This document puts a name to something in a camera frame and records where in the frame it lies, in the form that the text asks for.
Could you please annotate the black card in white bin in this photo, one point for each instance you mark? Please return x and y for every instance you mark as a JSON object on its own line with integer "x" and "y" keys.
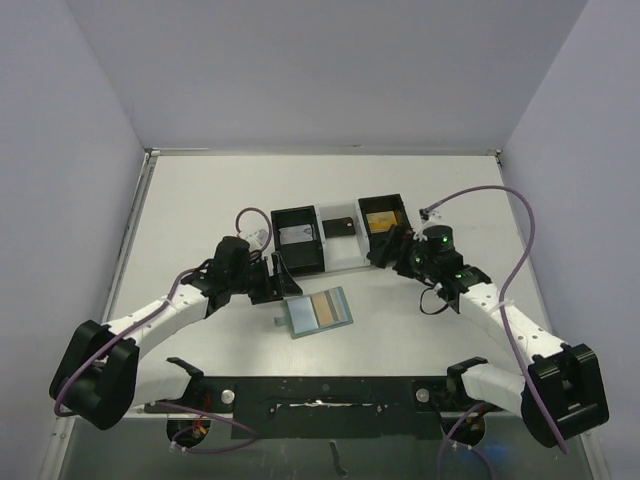
{"x": 339, "y": 227}

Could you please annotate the silver card in left bin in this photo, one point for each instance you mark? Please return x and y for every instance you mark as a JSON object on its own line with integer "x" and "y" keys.
{"x": 296, "y": 234}

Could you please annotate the gold credit card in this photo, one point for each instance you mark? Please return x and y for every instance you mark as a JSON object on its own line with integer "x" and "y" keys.
{"x": 322, "y": 305}
{"x": 380, "y": 222}

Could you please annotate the green card holder wallet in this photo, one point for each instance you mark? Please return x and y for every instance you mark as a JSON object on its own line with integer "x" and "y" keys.
{"x": 299, "y": 317}

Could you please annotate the black bin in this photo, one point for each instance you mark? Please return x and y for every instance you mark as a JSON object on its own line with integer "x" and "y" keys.
{"x": 382, "y": 203}
{"x": 302, "y": 258}

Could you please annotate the black left bin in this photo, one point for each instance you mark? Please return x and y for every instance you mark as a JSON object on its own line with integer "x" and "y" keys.
{"x": 302, "y": 258}

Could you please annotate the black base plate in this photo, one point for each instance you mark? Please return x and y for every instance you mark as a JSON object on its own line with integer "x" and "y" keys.
{"x": 326, "y": 407}

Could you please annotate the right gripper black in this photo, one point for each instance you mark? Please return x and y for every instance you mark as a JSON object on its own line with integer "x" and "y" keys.
{"x": 396, "y": 255}

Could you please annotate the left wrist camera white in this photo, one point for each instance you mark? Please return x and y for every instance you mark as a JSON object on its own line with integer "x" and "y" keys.
{"x": 257, "y": 240}

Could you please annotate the white middle bin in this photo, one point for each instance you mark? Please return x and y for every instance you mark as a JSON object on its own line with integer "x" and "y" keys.
{"x": 344, "y": 251}

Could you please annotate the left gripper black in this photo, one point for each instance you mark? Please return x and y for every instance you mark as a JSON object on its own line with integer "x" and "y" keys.
{"x": 274, "y": 287}

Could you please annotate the aluminium front rail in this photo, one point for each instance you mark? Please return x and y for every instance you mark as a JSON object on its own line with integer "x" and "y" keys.
{"x": 103, "y": 397}

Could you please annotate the gold credit card in bin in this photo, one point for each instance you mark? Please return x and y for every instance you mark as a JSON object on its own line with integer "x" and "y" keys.
{"x": 380, "y": 222}

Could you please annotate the black right bin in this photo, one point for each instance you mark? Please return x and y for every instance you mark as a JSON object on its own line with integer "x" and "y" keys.
{"x": 382, "y": 203}

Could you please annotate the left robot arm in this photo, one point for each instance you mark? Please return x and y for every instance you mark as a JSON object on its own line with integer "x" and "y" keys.
{"x": 124, "y": 342}

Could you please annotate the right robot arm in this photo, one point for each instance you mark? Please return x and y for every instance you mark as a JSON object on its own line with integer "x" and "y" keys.
{"x": 530, "y": 344}

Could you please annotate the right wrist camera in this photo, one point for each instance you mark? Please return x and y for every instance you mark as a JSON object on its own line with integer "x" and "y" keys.
{"x": 429, "y": 218}

